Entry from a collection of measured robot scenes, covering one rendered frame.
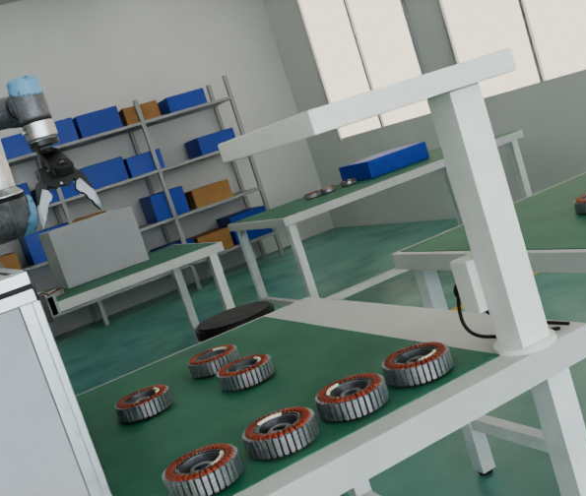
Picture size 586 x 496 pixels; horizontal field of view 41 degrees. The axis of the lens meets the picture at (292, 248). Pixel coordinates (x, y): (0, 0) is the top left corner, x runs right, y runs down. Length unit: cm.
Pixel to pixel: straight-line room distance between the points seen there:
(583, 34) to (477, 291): 471
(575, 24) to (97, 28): 495
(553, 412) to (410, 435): 31
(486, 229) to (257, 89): 805
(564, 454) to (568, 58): 482
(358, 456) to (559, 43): 515
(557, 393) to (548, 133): 505
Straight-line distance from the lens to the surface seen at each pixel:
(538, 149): 646
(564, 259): 188
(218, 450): 118
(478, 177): 124
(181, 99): 829
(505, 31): 642
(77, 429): 121
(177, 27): 905
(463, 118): 123
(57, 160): 190
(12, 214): 241
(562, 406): 139
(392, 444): 115
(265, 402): 143
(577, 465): 144
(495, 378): 125
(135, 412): 157
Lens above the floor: 118
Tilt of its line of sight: 8 degrees down
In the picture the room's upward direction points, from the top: 18 degrees counter-clockwise
